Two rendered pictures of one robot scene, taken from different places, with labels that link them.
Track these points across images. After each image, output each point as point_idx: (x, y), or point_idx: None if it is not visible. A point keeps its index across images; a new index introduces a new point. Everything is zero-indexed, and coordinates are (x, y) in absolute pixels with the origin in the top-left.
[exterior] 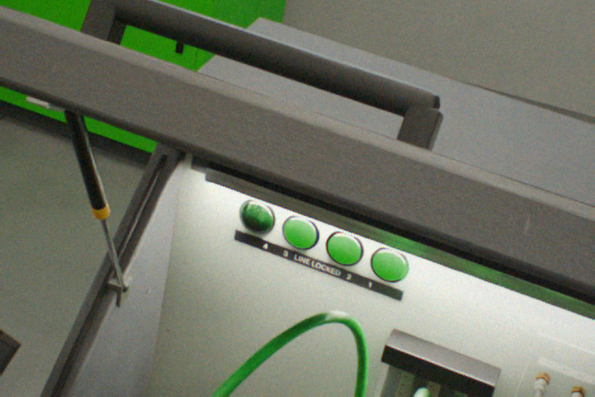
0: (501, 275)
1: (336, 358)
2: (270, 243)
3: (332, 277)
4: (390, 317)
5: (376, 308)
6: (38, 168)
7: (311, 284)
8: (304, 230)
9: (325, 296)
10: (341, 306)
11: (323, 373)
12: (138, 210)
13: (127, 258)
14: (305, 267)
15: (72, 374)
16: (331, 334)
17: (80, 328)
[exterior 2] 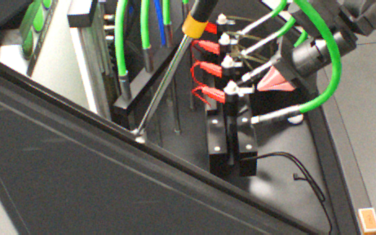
0: None
1: (69, 74)
2: (34, 50)
3: (50, 24)
4: (64, 10)
5: (60, 14)
6: None
7: (50, 46)
8: (40, 6)
9: (54, 42)
10: (58, 37)
11: (72, 93)
12: (68, 106)
13: (113, 126)
14: (45, 38)
15: (218, 182)
16: (64, 63)
17: (185, 175)
